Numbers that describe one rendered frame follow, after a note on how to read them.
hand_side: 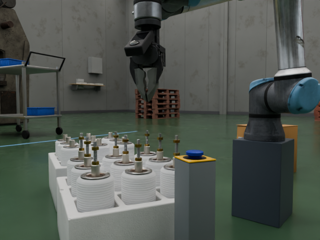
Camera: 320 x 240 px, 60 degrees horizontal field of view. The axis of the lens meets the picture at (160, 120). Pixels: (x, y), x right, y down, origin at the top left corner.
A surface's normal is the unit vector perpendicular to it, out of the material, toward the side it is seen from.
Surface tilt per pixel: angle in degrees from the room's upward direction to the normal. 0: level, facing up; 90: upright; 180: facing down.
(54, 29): 90
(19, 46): 90
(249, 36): 90
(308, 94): 98
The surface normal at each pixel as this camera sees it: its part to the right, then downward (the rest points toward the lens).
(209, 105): -0.63, 0.04
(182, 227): -0.91, 0.03
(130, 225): 0.41, 0.05
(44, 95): 0.78, 0.04
